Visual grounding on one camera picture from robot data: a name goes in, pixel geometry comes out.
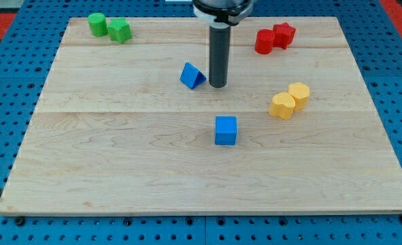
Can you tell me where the green star block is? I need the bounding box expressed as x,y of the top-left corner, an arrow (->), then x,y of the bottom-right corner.
107,18 -> 132,44

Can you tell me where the green cylinder block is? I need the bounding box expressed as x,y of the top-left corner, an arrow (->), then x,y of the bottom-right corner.
87,12 -> 108,37

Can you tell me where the yellow hexagon block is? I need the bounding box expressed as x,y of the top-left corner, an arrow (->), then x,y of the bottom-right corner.
288,82 -> 310,111

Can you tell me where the red star block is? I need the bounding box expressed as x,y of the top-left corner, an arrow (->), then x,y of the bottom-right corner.
273,22 -> 296,50

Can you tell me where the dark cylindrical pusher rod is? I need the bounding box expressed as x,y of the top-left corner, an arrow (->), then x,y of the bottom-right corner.
209,27 -> 231,88

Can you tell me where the wooden board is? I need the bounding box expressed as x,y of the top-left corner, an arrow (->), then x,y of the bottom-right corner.
0,17 -> 402,216

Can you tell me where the blue triangle block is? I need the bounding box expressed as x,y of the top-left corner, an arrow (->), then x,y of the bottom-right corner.
180,62 -> 207,90

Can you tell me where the blue cube block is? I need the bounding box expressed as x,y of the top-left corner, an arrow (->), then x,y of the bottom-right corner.
214,116 -> 237,146

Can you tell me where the red cylinder block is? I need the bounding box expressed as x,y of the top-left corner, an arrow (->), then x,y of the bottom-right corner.
254,29 -> 275,54

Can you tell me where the yellow heart block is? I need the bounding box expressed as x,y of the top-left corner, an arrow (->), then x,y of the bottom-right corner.
269,92 -> 295,120

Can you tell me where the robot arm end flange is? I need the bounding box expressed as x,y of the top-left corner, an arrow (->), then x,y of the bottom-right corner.
192,0 -> 256,29

